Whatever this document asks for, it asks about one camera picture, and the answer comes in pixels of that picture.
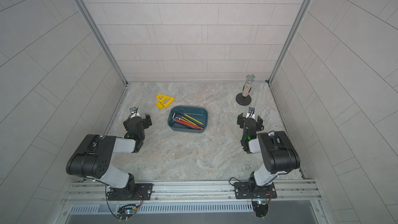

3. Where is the long black hex key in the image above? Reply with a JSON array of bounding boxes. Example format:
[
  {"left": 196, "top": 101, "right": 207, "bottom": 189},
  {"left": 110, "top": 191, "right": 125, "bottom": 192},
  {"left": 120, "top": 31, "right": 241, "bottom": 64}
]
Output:
[{"left": 173, "top": 116, "right": 202, "bottom": 130}]

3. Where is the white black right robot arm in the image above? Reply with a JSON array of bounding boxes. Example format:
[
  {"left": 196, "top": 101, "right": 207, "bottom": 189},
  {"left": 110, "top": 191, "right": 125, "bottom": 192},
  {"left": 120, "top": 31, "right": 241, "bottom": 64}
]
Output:
[{"left": 237, "top": 112, "right": 301, "bottom": 198}]

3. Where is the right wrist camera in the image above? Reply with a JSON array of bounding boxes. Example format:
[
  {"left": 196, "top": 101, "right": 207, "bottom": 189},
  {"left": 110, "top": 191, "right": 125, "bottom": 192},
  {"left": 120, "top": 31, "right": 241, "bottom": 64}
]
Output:
[{"left": 246, "top": 107, "right": 255, "bottom": 119}]

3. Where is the black stand with glitter tube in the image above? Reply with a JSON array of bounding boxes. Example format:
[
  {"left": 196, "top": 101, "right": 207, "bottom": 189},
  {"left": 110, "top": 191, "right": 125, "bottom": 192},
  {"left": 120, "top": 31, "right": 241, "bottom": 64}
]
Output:
[{"left": 235, "top": 74, "right": 256, "bottom": 106}]

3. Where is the red hex key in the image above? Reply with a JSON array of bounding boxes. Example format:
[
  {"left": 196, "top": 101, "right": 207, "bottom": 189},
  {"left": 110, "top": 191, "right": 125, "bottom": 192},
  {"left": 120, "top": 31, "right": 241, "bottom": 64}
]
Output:
[{"left": 174, "top": 119, "right": 202, "bottom": 130}]

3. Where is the yellow hex key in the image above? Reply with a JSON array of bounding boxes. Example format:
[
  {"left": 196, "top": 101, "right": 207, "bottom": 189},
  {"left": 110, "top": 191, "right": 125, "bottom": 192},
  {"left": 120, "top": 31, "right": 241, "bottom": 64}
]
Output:
[{"left": 183, "top": 114, "right": 204, "bottom": 125}]

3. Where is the teal plastic storage box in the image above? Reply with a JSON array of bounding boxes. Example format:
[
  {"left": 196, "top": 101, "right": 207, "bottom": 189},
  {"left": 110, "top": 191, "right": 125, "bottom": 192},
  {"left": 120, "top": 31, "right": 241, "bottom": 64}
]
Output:
[{"left": 167, "top": 105, "right": 208, "bottom": 133}]

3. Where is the left green circuit board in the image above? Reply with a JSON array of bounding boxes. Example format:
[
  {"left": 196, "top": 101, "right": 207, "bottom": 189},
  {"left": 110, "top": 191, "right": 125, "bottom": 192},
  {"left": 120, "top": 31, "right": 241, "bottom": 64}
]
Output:
[{"left": 117, "top": 204, "right": 137, "bottom": 222}]

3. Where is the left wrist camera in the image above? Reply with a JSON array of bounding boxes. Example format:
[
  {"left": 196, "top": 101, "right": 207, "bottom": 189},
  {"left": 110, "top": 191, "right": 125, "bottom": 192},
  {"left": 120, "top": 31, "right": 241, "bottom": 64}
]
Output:
[{"left": 129, "top": 107, "right": 139, "bottom": 119}]

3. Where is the yellow plastic triangle holder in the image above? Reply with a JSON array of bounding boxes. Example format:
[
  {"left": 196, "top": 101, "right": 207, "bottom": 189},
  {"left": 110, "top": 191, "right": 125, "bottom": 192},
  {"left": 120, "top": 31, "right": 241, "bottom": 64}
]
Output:
[{"left": 156, "top": 94, "right": 175, "bottom": 110}]

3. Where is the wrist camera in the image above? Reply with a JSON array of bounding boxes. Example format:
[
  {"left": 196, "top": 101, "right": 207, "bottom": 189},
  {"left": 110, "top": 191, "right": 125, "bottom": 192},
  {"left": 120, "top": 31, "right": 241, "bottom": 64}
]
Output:
[
  {"left": 129, "top": 107, "right": 139, "bottom": 119},
  {"left": 246, "top": 107, "right": 255, "bottom": 119}
]

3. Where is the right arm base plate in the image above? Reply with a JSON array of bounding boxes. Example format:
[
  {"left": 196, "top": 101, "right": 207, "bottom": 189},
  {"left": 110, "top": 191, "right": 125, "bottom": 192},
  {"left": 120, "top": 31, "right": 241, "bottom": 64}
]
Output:
[{"left": 233, "top": 181, "right": 277, "bottom": 199}]

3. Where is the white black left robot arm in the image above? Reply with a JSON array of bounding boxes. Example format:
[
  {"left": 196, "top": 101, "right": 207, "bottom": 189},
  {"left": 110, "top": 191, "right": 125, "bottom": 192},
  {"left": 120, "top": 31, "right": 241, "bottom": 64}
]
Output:
[{"left": 66, "top": 112, "right": 153, "bottom": 201}]

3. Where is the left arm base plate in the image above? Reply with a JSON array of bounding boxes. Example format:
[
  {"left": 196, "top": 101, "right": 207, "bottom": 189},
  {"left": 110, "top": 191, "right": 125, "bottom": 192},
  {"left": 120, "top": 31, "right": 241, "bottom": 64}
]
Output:
[{"left": 106, "top": 183, "right": 154, "bottom": 201}]

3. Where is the aluminium mounting rail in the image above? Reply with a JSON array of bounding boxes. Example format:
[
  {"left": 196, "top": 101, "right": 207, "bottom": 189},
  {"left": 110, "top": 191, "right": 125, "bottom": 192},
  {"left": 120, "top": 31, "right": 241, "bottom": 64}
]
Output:
[{"left": 60, "top": 178, "right": 322, "bottom": 206}]

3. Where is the orange hex key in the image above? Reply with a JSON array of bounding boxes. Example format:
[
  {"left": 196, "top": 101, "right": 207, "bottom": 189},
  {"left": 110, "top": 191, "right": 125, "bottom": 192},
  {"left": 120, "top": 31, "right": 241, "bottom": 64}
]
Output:
[{"left": 180, "top": 121, "right": 202, "bottom": 130}]

